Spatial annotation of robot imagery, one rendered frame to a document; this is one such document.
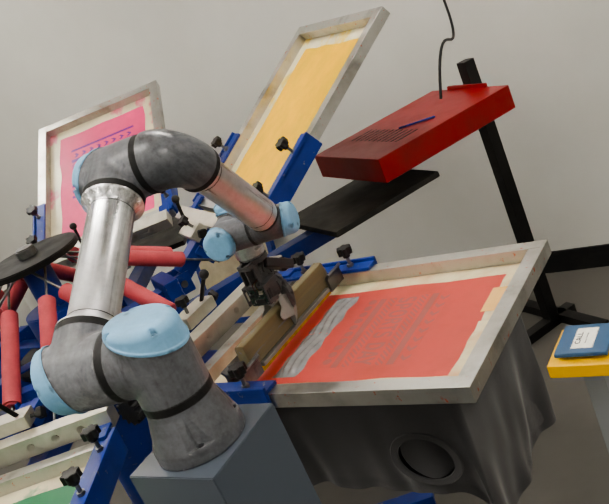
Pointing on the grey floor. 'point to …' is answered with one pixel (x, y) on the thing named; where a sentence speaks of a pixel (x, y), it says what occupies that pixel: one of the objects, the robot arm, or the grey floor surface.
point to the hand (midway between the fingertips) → (288, 319)
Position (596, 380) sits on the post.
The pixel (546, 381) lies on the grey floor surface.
